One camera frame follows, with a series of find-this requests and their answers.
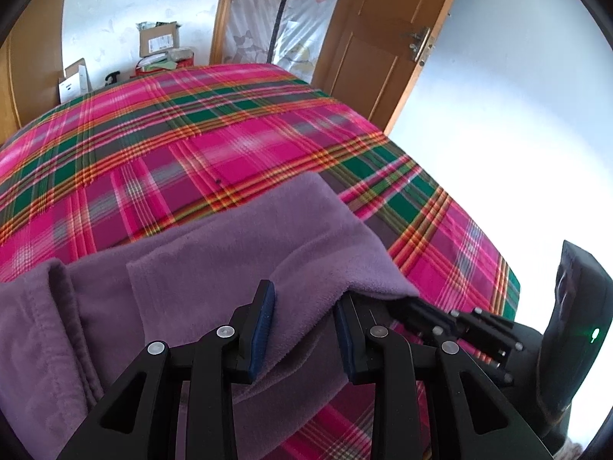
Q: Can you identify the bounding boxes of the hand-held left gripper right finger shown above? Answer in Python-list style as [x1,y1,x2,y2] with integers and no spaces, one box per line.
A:
[334,294,554,460]

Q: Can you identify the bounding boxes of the metal door handle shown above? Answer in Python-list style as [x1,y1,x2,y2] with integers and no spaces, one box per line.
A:
[402,26,434,67]

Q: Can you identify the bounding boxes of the wooden wardrobe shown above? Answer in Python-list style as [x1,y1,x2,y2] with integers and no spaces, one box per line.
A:
[0,0,72,145]

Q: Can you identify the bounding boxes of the pink green plaid bed sheet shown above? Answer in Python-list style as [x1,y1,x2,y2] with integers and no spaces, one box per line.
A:
[0,62,522,460]

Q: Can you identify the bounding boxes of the wooden door frame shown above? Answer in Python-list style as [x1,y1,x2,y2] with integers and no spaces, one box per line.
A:
[209,0,243,65]

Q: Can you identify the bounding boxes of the clear plastic door curtain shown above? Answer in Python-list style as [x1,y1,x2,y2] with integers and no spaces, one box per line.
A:
[223,0,348,82]

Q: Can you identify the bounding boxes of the white cardboard box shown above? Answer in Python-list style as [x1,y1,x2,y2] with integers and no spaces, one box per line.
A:
[58,59,92,104]

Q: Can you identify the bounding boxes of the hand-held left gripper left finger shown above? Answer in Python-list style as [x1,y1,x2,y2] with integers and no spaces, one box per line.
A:
[56,279,276,460]

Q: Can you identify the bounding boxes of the wooden door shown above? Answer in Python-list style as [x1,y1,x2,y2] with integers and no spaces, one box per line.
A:
[311,0,463,135]

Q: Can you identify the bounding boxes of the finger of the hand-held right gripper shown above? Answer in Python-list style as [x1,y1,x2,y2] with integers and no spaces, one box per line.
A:
[450,307,523,353]
[383,299,515,385]

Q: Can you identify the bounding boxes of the purple fleece sweater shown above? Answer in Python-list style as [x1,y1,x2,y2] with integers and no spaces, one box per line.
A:
[0,171,421,460]

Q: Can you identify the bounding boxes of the brown cardboard box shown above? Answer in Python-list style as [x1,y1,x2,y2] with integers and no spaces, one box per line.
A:
[136,21,182,58]

